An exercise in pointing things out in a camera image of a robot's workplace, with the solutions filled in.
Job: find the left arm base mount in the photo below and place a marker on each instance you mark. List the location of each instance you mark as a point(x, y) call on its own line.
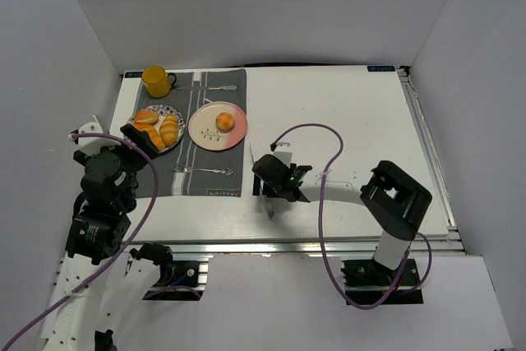
point(178, 280)

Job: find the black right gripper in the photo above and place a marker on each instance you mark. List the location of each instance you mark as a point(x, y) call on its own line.
point(267, 186)

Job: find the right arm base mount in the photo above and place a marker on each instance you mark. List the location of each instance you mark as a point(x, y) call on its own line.
point(365, 284)

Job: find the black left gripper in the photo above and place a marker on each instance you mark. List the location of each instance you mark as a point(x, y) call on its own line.
point(131, 145)

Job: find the cream and pink plate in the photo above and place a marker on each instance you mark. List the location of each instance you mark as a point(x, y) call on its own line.
point(205, 133)

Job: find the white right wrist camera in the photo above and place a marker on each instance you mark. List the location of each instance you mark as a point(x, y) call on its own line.
point(282, 150)

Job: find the round bread bun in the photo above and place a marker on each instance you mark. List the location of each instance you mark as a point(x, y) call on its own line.
point(225, 122)

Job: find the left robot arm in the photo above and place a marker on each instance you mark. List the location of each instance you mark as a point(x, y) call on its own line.
point(100, 231)

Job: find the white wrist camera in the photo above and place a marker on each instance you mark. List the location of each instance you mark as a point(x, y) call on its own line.
point(90, 138)
point(282, 150)

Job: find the grey striped placemat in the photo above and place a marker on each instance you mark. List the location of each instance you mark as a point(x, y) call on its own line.
point(186, 152)

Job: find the silver butter knife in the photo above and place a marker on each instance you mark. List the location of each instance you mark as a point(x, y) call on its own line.
point(197, 87)

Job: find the sesame bread bun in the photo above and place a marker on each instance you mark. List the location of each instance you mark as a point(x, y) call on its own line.
point(146, 116)

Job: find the silver fork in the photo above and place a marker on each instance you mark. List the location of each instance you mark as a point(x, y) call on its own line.
point(179, 168)

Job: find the yellow enamel mug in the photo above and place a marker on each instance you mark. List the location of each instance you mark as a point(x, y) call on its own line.
point(157, 81)

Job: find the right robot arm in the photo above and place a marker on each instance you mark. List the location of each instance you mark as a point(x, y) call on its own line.
point(396, 201)

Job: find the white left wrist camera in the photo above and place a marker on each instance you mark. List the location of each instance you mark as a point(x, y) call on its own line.
point(90, 138)

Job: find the blue floral plate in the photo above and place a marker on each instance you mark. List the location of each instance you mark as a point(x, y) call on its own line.
point(163, 110)

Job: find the striped croissant right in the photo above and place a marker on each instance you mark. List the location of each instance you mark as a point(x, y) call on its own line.
point(169, 130)

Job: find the aluminium table frame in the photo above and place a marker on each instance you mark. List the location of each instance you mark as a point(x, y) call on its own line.
point(347, 113)

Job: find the metal tongs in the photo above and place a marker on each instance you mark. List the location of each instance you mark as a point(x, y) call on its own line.
point(269, 207)

